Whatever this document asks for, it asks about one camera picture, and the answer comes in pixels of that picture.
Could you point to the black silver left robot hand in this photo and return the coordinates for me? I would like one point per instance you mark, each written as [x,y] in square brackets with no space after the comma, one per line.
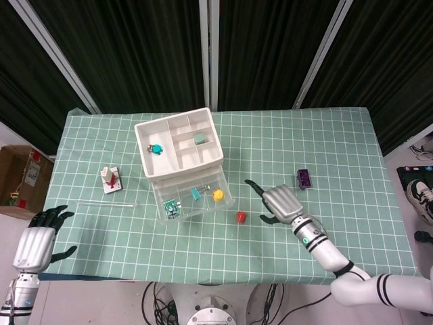
[34,245]

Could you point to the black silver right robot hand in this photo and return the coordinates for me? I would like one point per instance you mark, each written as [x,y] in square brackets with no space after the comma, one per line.
[284,203]

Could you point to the small red cube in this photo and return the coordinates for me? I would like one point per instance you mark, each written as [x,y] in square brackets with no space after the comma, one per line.
[241,217]

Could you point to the clear plastic drawer tray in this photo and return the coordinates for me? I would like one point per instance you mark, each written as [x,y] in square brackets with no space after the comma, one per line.
[196,208]

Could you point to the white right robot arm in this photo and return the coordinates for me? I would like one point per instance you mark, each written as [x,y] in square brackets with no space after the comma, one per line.
[324,252]

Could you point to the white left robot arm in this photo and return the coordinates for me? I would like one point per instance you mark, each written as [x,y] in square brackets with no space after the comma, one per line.
[20,294]

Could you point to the grey round robot base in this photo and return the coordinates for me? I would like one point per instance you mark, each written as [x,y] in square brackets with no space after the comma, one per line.
[211,313]

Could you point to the yellow round piece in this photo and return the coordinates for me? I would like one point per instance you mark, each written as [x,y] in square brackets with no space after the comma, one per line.
[218,195]

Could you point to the white compartment organizer box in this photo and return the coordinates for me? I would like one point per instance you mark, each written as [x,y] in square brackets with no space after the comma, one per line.
[152,164]

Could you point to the purple plastic block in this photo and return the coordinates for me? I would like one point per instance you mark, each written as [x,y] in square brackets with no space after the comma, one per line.
[304,179]

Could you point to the cardboard box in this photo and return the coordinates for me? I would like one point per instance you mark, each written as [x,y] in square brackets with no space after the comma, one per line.
[20,176]

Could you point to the clear plastic rod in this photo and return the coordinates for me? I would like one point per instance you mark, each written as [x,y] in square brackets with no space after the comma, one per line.
[108,204]

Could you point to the teal binder clip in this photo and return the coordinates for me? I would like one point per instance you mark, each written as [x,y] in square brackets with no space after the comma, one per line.
[195,193]

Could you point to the playing card deck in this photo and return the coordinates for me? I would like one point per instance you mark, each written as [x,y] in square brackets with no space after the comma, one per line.
[115,186]

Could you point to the white red rectangular block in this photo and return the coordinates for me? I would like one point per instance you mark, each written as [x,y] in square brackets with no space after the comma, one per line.
[107,175]

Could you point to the teal cube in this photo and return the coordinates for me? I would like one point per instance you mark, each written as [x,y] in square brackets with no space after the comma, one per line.
[199,139]

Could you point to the green white printed toy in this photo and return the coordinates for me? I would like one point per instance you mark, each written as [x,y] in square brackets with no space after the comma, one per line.
[171,208]

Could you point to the green white checked tablecloth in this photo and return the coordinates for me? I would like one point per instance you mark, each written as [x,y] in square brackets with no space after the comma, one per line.
[169,247]

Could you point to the white black sneaker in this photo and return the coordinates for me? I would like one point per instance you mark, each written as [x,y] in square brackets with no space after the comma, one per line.
[421,199]

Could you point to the white partition frame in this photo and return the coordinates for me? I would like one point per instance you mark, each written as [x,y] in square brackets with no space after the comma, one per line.
[324,54]
[209,50]
[57,57]

